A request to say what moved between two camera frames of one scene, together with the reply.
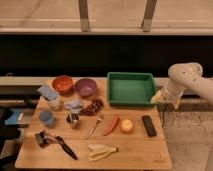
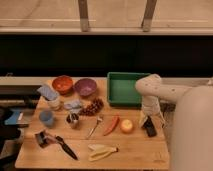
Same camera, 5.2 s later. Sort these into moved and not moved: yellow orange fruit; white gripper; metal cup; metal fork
Moved: white gripper
Not moved: metal fork; yellow orange fruit; metal cup
